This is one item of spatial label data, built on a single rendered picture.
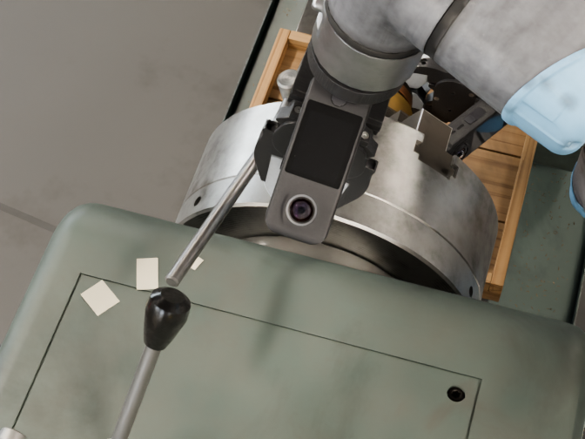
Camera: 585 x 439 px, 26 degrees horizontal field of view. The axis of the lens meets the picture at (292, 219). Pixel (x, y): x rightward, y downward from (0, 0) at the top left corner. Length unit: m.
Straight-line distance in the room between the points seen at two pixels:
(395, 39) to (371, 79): 0.05
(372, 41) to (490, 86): 0.09
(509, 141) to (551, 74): 0.88
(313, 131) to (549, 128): 0.19
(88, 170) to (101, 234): 1.58
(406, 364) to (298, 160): 0.24
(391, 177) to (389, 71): 0.34
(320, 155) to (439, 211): 0.32
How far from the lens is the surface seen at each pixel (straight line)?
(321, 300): 1.06
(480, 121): 1.37
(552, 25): 0.76
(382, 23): 0.79
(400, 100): 1.36
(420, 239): 1.15
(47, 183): 2.68
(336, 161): 0.87
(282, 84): 1.11
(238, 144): 1.21
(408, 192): 1.16
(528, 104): 0.75
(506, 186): 1.59
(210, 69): 2.81
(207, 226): 1.01
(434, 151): 1.21
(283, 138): 0.93
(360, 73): 0.83
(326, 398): 1.02
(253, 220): 1.17
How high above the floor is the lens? 2.19
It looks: 58 degrees down
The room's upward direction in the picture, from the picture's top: straight up
